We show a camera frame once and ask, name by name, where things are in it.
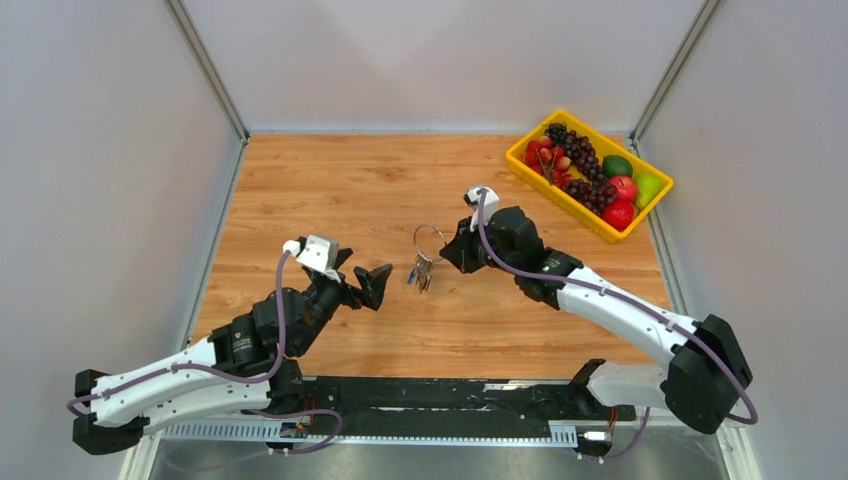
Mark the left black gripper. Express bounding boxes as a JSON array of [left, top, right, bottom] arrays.
[[295, 248, 394, 355]]

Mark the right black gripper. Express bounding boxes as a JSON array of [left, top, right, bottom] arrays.
[[440, 214, 520, 276]]

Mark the metal keyring with keys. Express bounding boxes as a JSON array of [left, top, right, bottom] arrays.
[[406, 224, 447, 294]]

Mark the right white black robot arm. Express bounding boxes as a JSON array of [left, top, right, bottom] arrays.
[[440, 207, 760, 434]]

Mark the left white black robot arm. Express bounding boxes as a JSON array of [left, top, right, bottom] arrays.
[[67, 241, 393, 455]]

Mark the red strawberries cluster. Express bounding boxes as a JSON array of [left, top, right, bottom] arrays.
[[522, 135, 573, 190]]

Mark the dark grape bunch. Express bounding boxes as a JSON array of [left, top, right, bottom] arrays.
[[544, 122, 617, 217]]

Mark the red round fruit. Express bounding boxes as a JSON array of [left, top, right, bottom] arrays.
[[601, 201, 636, 232]]

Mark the green lime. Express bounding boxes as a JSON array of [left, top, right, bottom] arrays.
[[601, 155, 633, 179]]

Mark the red apple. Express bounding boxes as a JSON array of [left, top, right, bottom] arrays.
[[609, 175, 639, 204]]

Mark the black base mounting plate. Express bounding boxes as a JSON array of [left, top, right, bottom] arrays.
[[269, 376, 636, 439]]

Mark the green pear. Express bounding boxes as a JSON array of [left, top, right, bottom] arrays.
[[633, 173, 665, 210]]

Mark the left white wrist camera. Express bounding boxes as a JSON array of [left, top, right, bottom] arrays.
[[283, 235, 342, 283]]

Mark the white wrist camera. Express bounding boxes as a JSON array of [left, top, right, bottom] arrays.
[[283, 235, 342, 283], [463, 184, 500, 232]]

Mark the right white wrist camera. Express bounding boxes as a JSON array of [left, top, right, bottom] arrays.
[[463, 184, 500, 232]]

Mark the aluminium rail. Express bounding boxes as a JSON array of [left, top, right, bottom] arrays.
[[162, 381, 745, 448]]

